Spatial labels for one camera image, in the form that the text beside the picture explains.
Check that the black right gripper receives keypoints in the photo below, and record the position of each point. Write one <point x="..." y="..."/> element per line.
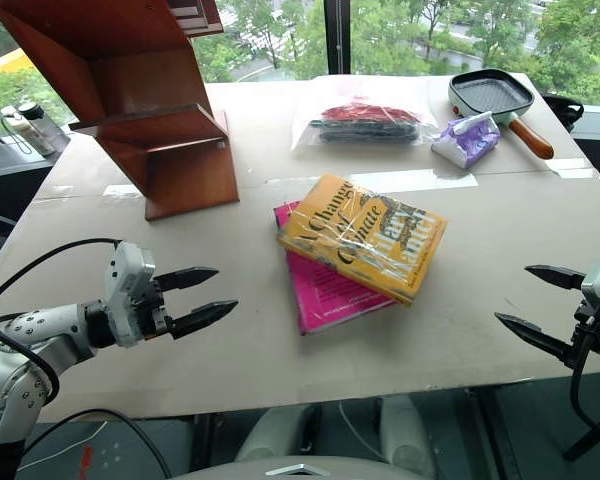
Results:
<point x="596" y="327"/>

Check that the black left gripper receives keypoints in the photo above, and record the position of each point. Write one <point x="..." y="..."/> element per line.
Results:
<point x="157" y="312"/>

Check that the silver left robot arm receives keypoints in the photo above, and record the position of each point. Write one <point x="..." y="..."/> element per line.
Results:
<point x="35" y="330"/>

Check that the pink book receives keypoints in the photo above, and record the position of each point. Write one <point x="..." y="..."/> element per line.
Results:
<point x="330" y="300"/>

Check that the wooden shelf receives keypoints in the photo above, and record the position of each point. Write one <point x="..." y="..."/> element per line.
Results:
<point x="170" y="165"/>

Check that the yellow plastic-wrapped book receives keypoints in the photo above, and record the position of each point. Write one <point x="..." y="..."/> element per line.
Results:
<point x="370" y="240"/>

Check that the black stand leg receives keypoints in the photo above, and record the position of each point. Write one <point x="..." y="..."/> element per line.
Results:
<point x="592" y="440"/>

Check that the grey rounded shape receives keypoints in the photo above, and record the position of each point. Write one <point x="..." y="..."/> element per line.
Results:
<point x="275" y="440"/>
<point x="405" y="435"/>

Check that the purple white tissue pack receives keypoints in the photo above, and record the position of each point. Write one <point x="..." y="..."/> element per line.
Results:
<point x="467" y="140"/>

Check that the black bag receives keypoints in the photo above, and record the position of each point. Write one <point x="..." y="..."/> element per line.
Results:
<point x="565" y="112"/>

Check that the grey bottle black cap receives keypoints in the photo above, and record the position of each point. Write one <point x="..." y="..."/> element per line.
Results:
<point x="42" y="132"/>

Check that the clear plastic bag with items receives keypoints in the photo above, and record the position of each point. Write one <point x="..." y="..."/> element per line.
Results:
<point x="365" y="125"/>

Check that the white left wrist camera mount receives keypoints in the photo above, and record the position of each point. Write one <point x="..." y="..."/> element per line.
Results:
<point x="127" y="290"/>

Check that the black window frame post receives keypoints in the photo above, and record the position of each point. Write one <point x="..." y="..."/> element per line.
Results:
<point x="337" y="35"/>

